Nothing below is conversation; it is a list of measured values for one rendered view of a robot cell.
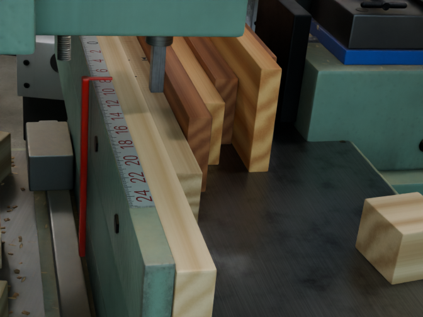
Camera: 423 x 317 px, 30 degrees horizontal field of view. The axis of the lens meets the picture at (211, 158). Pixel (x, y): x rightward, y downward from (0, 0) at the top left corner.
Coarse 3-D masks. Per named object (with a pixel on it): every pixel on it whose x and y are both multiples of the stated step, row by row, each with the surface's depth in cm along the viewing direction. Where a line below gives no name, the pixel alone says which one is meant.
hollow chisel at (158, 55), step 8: (152, 48) 54; (160, 48) 54; (152, 56) 54; (160, 56) 54; (152, 64) 54; (160, 64) 54; (152, 72) 54; (160, 72) 54; (152, 80) 55; (160, 80) 55; (152, 88) 55; (160, 88) 55
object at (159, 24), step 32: (64, 0) 48; (96, 0) 48; (128, 0) 48; (160, 0) 49; (192, 0) 49; (224, 0) 50; (64, 32) 48; (96, 32) 49; (128, 32) 49; (160, 32) 50; (192, 32) 50; (224, 32) 51
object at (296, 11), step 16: (272, 0) 64; (288, 0) 63; (272, 16) 64; (288, 16) 61; (304, 16) 60; (256, 32) 68; (272, 32) 64; (288, 32) 61; (304, 32) 60; (272, 48) 65; (288, 48) 61; (304, 48) 61; (288, 64) 61; (304, 64) 62; (288, 80) 62; (288, 96) 63; (288, 112) 63
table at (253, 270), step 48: (288, 144) 61; (336, 144) 62; (96, 192) 53; (240, 192) 54; (288, 192) 54; (336, 192) 55; (384, 192) 55; (96, 240) 54; (240, 240) 48; (288, 240) 49; (336, 240) 49; (240, 288) 44; (288, 288) 44; (336, 288) 45; (384, 288) 45
